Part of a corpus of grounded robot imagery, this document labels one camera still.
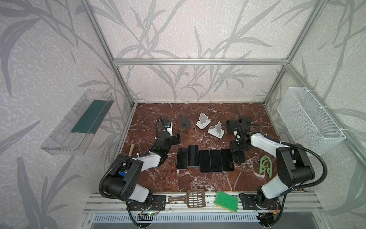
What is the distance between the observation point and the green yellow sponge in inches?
28.6

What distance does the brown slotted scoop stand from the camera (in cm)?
75

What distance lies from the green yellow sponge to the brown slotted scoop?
7cm
